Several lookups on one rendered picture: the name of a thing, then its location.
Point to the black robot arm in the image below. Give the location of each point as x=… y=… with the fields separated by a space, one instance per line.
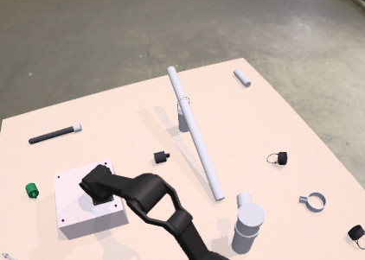
x=141 y=194

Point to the pale grey open-top cup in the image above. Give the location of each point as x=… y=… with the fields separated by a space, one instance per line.
x=243 y=198

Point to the small green cylinder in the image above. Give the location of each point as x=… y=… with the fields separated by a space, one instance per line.
x=32 y=190

